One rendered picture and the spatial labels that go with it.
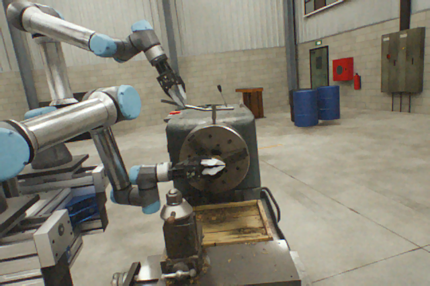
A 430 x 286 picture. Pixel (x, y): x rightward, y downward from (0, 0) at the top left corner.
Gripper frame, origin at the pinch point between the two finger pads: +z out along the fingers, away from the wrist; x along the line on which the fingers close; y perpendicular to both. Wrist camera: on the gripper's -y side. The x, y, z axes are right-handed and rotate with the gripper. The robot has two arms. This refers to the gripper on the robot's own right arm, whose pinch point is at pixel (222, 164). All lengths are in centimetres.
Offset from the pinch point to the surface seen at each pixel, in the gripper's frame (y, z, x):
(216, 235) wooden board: 14.7, -4.3, -21.7
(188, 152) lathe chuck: -14.7, -14.7, 2.9
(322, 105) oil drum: -679, 257, -70
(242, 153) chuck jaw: -11.2, 8.7, 0.7
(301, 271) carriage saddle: 41.8, 19.0, -17.6
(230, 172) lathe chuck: -15.1, 2.6, -8.5
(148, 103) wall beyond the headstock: -965, -291, -30
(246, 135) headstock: -30.8, 12.2, 4.3
